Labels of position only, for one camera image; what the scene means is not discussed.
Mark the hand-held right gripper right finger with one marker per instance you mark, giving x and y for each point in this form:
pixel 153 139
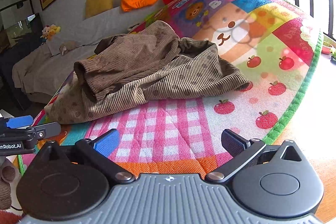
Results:
pixel 233 141

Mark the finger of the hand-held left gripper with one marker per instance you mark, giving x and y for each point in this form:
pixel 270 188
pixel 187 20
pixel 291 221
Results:
pixel 44 130
pixel 19 121

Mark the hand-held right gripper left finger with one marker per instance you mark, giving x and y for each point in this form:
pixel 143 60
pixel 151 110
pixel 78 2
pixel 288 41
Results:
pixel 106 141

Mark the red rug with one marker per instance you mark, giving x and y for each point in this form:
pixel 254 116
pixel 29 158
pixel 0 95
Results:
pixel 9 217

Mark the beige stuffed animal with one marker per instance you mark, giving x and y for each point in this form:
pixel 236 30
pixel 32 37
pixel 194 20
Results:
pixel 67 47

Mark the small colourful toy figure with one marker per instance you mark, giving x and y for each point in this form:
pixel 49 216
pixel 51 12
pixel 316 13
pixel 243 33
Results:
pixel 48 33

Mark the colourful cartoon play mat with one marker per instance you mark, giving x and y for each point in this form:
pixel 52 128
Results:
pixel 236 29

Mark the grey covered sofa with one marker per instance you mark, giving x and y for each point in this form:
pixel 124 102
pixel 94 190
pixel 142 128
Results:
pixel 105 27

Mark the green potted plant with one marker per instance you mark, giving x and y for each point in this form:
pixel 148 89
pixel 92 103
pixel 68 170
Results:
pixel 329 50

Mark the yellow cushion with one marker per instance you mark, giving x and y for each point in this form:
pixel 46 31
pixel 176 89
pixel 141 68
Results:
pixel 99 2

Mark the sisal scratching post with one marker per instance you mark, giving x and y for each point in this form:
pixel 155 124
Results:
pixel 6 182

